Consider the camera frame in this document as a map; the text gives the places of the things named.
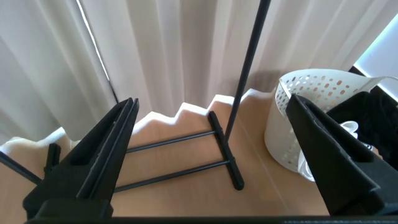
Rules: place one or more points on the beige curtain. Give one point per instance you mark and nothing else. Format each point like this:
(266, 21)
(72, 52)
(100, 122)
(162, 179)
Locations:
(171, 46)

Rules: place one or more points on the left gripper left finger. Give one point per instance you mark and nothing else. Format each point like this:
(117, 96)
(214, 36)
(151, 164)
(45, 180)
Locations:
(62, 180)

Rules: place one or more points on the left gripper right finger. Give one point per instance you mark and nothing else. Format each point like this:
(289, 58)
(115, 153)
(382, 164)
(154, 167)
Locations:
(335, 174)

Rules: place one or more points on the white printed garment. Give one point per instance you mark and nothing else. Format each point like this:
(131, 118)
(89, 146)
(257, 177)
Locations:
(349, 127)

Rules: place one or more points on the white laundry basket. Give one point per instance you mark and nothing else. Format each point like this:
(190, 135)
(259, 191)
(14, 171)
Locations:
(311, 84)

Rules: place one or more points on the black clothes rack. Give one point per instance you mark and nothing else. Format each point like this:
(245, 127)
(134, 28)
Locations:
(248, 56)

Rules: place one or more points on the black knitted garment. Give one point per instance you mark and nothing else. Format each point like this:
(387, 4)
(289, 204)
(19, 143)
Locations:
(379, 115)

